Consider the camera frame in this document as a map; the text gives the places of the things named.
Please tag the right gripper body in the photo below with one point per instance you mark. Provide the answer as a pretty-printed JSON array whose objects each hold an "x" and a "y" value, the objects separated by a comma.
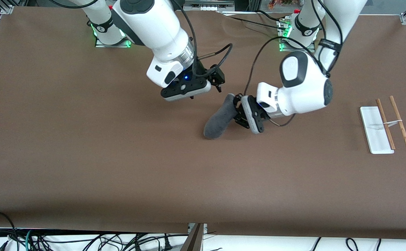
[{"x": 204, "y": 72}]

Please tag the grey microfibre towel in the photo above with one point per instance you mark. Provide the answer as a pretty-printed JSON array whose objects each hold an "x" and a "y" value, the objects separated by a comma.
[{"x": 218, "y": 120}]

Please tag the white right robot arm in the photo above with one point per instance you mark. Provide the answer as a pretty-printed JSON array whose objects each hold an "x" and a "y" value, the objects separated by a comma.
[{"x": 154, "y": 28}]

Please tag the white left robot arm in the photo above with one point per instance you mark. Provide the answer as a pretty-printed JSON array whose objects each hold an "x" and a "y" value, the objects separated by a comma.
[{"x": 304, "y": 87}]

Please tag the white power strip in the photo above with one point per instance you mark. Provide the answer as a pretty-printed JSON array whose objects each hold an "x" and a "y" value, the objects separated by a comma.
[{"x": 208, "y": 5}]

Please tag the red orange background clutter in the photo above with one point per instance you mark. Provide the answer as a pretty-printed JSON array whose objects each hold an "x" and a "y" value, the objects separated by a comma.
[{"x": 281, "y": 3}]

